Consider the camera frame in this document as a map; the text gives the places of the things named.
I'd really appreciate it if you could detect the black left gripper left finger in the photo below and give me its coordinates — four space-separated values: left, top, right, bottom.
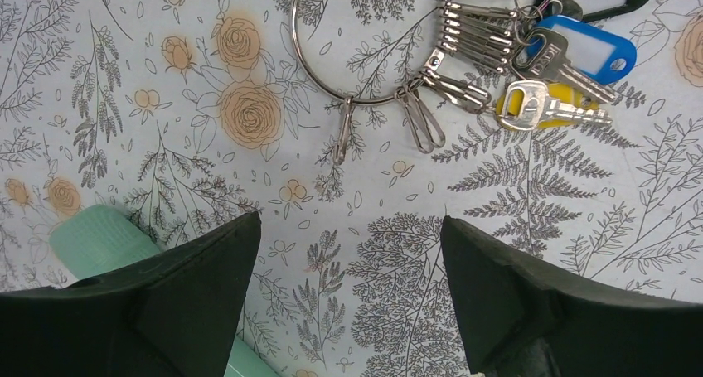
1 212 261 376

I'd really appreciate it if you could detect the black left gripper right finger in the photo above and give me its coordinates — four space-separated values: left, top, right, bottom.
440 216 702 376

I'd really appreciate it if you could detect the silver keyring with clips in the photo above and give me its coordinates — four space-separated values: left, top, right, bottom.
290 0 536 166

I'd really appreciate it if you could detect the floral patterned table mat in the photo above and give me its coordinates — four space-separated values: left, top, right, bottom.
1 0 702 376

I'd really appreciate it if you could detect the blue key tag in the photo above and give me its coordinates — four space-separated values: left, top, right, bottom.
512 15 638 104

